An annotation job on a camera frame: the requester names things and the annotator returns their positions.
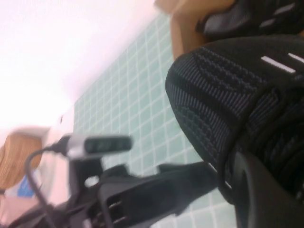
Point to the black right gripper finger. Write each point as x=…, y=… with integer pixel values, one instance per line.
x=266, y=199

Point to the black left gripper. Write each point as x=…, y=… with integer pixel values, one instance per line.
x=133, y=204

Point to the black knit sneaker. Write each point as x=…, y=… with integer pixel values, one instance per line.
x=213, y=99
x=237, y=21

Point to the brown cardboard shoe box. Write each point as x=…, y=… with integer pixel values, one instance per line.
x=183, y=31

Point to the blue white box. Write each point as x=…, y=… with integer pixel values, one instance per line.
x=26, y=185

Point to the green white checked tablecloth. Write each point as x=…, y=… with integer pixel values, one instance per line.
x=133, y=95

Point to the woven straw basket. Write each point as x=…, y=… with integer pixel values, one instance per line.
x=19, y=154

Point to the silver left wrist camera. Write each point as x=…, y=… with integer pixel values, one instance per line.
x=104, y=145

